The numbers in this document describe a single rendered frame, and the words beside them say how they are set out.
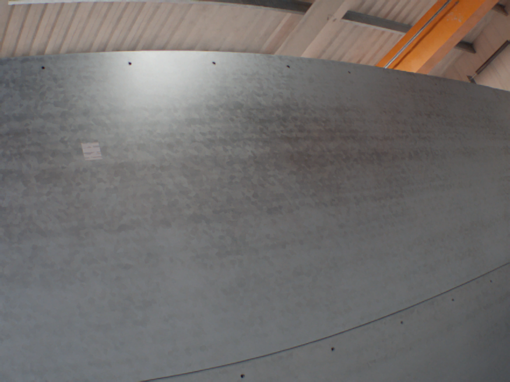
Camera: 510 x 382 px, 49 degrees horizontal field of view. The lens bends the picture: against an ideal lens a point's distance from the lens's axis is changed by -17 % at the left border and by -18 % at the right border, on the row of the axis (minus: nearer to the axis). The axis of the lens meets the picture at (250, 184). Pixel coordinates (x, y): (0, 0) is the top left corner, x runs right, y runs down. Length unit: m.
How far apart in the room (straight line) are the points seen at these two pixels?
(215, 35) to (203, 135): 8.43
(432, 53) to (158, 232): 8.59
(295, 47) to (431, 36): 2.22
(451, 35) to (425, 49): 0.61
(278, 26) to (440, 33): 2.66
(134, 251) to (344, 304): 0.34
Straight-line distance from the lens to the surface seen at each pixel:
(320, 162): 1.13
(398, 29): 11.14
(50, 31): 8.20
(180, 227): 0.92
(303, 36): 9.60
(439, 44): 9.28
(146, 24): 8.72
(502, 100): 1.96
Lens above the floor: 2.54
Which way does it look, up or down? 22 degrees up
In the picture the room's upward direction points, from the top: 22 degrees counter-clockwise
